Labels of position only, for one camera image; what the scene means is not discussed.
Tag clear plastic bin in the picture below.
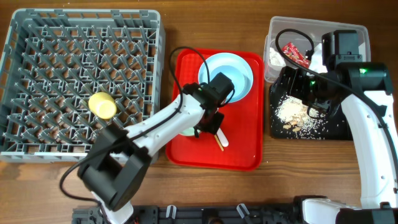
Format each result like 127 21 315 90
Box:
263 16 371 84

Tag rice and food scraps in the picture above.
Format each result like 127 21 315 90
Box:
271 95 328 139

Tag white plastic fork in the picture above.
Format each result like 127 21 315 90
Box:
216 128 229 147

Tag red plastic tray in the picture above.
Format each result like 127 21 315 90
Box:
165 51 264 171

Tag yellow plastic cup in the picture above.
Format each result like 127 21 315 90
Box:
88 92 117 119

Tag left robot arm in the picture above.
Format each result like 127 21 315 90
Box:
78 73 234 223

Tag light blue bowl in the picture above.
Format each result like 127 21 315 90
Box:
210 65 251 103

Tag grey dishwasher rack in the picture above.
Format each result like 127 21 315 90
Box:
1 9 165 163

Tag white napkin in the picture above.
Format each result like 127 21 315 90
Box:
269 47 285 67

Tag wooden chopstick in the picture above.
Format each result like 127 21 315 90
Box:
214 135 224 152

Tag black tray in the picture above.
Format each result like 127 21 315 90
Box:
269 67 352 140

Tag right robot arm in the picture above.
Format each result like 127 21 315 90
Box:
276 30 397 223

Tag red sauce packet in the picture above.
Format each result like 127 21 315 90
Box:
282 42 310 68

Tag light blue plate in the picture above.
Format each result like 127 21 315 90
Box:
198 52 254 104

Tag green saucer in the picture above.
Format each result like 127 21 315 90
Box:
179 127 201 137

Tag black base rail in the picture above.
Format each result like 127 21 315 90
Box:
72 203 304 224

